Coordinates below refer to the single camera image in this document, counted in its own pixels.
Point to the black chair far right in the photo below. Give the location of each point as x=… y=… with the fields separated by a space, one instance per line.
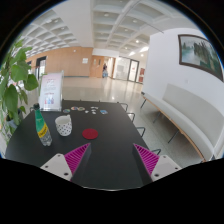
x=131 y=116

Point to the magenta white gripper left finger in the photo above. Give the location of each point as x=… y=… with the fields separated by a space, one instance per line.
x=70 y=165

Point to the round badge stickers on table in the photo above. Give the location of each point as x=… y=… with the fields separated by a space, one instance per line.
x=74 y=108

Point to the white polka dot mug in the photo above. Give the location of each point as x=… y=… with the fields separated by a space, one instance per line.
x=64 y=125

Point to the long white bench sofa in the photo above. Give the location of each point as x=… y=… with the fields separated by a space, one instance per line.
x=197 y=119

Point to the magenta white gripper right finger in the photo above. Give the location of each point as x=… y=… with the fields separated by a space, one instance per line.
x=151 y=166

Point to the red round coaster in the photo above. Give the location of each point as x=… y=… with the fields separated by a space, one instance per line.
x=90 y=134

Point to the framed landscape painting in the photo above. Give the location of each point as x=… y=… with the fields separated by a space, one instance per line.
x=197 y=52

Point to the acrylic sign stand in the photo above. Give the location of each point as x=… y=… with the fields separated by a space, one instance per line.
x=50 y=98

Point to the black chair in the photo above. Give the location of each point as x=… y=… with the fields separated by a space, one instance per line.
x=131 y=116
x=156 y=151
x=141 y=130

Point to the black chair middle right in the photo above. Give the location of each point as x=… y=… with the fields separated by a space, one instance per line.
x=141 y=130

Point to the green leafy potted plant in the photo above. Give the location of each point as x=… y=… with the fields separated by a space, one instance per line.
x=15 y=81

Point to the green plastic water bottle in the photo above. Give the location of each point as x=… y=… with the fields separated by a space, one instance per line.
x=41 y=127

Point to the black chair near right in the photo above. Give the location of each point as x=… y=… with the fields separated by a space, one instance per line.
x=156 y=151

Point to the blue card on table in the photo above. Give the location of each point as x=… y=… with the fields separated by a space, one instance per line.
x=103 y=112

